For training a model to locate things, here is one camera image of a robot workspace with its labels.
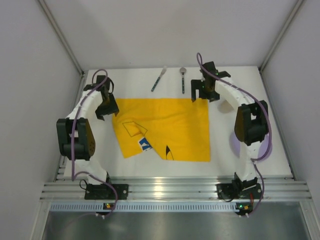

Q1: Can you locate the fork with teal handle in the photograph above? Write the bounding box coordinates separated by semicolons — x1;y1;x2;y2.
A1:
151;66;167;92

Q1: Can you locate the yellow printed cloth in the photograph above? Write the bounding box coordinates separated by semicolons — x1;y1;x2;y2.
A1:
112;98;211;162

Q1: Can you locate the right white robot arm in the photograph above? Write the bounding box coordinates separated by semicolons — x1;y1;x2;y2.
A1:
191;60;272;195

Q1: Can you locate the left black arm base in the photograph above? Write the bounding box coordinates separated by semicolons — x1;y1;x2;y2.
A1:
84;184;129;200

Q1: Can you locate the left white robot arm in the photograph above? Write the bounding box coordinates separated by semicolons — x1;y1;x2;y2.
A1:
56;74;120;185

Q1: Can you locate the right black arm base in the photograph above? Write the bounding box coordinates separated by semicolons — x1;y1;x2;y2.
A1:
216;183;262;201

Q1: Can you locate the beige paper cup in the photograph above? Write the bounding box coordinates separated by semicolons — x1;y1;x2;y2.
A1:
217;99;235;114

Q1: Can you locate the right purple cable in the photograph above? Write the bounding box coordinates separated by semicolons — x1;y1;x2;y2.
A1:
196;52;273;217

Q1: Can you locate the purple cable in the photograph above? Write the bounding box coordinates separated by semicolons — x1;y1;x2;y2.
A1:
196;52;273;217
71;69;118;218

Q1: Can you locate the spoon with teal handle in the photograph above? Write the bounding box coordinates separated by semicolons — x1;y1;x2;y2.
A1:
179;67;187;94

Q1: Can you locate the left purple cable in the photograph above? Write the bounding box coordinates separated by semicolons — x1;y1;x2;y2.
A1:
71;69;118;218

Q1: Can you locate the aluminium mounting rail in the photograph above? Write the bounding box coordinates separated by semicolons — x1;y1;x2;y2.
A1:
40;177;312;202

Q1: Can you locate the perforated cable tray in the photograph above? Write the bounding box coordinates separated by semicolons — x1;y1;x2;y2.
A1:
49;202;249;213

